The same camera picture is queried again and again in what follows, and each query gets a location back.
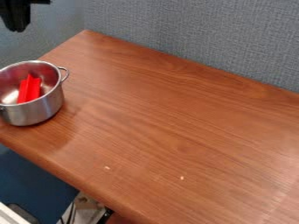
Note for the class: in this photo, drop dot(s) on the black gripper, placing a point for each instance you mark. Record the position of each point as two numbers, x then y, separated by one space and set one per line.
23 13

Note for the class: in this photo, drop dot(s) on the red rectangular block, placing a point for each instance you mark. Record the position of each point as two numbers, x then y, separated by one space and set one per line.
30 89

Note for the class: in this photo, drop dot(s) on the stainless steel pot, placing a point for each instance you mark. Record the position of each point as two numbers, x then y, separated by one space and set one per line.
40 109

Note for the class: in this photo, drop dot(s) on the white object at corner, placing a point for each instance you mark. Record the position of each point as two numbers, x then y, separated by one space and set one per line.
8 217

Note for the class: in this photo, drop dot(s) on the metal table leg frame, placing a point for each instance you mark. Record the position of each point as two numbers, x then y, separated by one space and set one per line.
86 211

